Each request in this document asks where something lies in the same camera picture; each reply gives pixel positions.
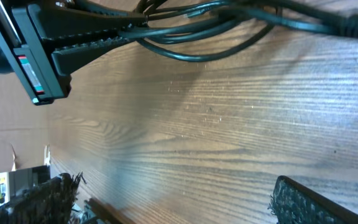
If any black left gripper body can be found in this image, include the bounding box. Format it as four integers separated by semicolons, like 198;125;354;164
0;1;71;106

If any brown cardboard wall panel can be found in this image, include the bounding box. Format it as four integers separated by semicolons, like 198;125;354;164
0;73;48;172

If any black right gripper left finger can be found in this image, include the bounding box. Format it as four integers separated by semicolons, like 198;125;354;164
0;172;83;224

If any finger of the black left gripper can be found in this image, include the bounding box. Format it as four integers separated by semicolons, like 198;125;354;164
39;7;146;38
51;37;132;75

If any black USB cable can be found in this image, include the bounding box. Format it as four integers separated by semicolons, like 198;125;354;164
116;0;358;63

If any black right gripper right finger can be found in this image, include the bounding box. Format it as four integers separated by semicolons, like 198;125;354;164
268;175;358;224

